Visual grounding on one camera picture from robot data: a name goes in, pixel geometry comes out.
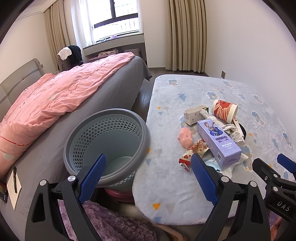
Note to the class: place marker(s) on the chair with dark clothes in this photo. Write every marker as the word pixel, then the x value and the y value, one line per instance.
pixel 69 57

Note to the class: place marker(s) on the purple fluffy rug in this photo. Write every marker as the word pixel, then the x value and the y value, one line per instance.
pixel 111 225

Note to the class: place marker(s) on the window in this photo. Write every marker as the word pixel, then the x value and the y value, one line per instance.
pixel 99 21

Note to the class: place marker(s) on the grey perforated trash basket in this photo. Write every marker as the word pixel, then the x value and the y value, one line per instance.
pixel 120 135

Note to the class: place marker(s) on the left beige curtain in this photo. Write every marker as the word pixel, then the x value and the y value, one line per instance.
pixel 56 30

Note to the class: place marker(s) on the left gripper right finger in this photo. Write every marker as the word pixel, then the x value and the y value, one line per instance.
pixel 250 220

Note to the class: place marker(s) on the red stool under basket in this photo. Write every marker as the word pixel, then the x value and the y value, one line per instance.
pixel 126 197

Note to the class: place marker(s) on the right beige curtain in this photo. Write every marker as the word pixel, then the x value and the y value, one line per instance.
pixel 186 35

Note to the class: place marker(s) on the wall socket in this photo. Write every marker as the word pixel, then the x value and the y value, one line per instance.
pixel 223 74

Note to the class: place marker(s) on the pink quilt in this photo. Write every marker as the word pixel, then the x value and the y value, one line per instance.
pixel 40 105

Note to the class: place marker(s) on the grey window desk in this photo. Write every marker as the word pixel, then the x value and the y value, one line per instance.
pixel 127 42

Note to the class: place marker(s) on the red snack wrapper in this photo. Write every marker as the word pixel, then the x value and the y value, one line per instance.
pixel 200 148

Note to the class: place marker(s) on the red white paper cup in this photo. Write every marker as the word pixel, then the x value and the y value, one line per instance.
pixel 225 111

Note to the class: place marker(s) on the grey headboard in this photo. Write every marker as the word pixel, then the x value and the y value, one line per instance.
pixel 17 82

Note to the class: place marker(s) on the white paper with pen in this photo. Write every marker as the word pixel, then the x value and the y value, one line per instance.
pixel 14 187

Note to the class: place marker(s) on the grey bed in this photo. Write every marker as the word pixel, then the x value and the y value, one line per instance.
pixel 44 159

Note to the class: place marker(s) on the pink pig toy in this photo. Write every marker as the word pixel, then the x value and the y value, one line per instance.
pixel 185 138

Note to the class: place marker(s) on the knotted white cloth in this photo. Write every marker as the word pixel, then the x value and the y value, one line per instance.
pixel 227 128

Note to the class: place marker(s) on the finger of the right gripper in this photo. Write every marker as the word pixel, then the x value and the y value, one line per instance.
pixel 265 172
pixel 287 163

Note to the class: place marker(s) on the playing card strip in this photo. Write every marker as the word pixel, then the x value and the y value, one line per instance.
pixel 238 134

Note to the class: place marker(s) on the beige curtain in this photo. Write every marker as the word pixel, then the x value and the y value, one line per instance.
pixel 186 35
pixel 56 30

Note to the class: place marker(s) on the torn white carton box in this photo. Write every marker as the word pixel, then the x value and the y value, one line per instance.
pixel 192 115

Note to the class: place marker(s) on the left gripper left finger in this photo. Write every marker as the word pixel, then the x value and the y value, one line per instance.
pixel 45 220

